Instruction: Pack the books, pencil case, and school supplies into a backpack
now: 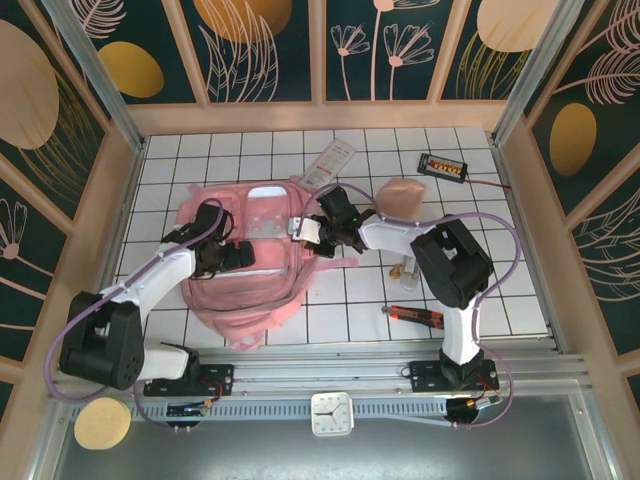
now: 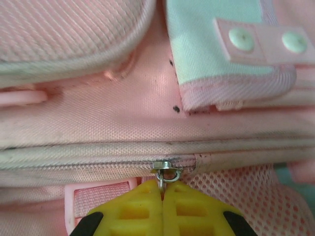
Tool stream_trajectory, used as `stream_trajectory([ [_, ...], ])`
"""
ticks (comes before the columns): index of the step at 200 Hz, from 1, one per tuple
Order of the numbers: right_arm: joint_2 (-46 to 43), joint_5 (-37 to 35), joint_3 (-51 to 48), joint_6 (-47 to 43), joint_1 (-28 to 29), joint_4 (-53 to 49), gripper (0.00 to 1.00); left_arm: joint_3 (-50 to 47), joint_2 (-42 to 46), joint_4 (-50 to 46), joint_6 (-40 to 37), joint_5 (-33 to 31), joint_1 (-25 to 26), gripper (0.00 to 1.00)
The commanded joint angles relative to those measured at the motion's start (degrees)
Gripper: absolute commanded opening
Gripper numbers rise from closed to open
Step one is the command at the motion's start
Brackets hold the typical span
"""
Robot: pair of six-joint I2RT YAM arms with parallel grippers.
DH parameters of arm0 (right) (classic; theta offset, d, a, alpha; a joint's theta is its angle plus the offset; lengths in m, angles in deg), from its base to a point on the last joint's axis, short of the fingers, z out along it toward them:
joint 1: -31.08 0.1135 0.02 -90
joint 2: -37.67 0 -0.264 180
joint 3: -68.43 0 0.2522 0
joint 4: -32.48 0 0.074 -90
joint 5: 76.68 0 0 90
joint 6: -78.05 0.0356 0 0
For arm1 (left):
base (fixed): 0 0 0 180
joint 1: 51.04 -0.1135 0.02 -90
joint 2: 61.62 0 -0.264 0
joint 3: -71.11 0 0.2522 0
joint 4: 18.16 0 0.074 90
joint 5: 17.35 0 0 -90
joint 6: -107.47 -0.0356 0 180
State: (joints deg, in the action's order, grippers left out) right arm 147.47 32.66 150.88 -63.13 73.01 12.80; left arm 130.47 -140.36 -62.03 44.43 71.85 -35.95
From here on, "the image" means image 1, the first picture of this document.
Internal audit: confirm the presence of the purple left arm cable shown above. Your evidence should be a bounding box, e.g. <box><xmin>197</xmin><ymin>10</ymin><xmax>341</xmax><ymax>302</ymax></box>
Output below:
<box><xmin>45</xmin><ymin>198</ymin><xmax>236</xmax><ymax>432</ymax></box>

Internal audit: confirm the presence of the grey slotted cable duct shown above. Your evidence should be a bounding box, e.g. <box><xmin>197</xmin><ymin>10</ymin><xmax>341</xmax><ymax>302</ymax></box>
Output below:
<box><xmin>72</xmin><ymin>398</ymin><xmax>449</xmax><ymax>422</ymax></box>

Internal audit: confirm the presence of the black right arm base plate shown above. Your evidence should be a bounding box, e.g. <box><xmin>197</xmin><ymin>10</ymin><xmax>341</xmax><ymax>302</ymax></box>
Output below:
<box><xmin>409</xmin><ymin>358</ymin><xmax>500</xmax><ymax>392</ymax></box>

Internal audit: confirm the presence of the thin red wire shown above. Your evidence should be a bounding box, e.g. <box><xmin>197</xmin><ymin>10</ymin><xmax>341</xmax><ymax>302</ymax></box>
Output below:
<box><xmin>466</xmin><ymin>176</ymin><xmax>512</xmax><ymax>191</ymax></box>

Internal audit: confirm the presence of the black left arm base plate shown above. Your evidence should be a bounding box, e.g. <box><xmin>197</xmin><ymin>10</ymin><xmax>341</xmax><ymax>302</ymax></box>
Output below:
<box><xmin>143</xmin><ymin>362</ymin><xmax>235</xmax><ymax>397</ymax></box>

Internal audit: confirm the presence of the white square clock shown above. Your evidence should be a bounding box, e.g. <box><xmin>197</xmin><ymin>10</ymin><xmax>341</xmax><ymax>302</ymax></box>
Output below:
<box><xmin>309</xmin><ymin>392</ymin><xmax>355</xmax><ymax>437</ymax></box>

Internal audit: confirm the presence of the aluminium frame post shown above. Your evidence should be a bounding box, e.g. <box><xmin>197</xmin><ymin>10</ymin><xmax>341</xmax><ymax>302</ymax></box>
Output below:
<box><xmin>42</xmin><ymin>0</ymin><xmax>147</xmax><ymax>152</ymax></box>
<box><xmin>491</xmin><ymin>0</ymin><xmax>590</xmax><ymax>146</ymax></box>

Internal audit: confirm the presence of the red black utility knife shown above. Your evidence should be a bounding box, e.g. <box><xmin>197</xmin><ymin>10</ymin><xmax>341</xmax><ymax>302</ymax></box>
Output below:
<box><xmin>382</xmin><ymin>303</ymin><xmax>446</xmax><ymax>331</ymax></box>

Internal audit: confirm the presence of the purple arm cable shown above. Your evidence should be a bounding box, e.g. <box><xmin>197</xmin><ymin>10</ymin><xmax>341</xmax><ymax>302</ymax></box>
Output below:
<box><xmin>45</xmin><ymin>198</ymin><xmax>236</xmax><ymax>432</ymax></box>
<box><xmin>291</xmin><ymin>183</ymin><xmax>524</xmax><ymax>431</ymax></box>

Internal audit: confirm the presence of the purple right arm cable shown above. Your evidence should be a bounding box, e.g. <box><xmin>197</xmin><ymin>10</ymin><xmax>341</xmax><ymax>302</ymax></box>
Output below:
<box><xmin>291</xmin><ymin>183</ymin><xmax>524</xmax><ymax>431</ymax></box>

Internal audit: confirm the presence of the pink backpack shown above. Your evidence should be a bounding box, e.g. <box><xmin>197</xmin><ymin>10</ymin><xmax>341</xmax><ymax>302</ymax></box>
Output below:
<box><xmin>172</xmin><ymin>179</ymin><xmax>359</xmax><ymax>352</ymax></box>

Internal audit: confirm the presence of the round yellow sponge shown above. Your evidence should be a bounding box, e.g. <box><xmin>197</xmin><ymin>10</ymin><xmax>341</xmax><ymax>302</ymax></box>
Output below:
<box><xmin>73</xmin><ymin>397</ymin><xmax>132</xmax><ymax>450</ymax></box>

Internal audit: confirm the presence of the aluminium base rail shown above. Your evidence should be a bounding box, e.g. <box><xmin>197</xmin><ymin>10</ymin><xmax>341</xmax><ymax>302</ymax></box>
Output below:
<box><xmin>54</xmin><ymin>353</ymin><xmax>587</xmax><ymax>397</ymax></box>

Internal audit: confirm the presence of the white red-print booklet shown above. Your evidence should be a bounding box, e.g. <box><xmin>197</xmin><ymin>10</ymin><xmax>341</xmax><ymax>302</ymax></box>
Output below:
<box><xmin>301</xmin><ymin>138</ymin><xmax>357</xmax><ymax>190</ymax></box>

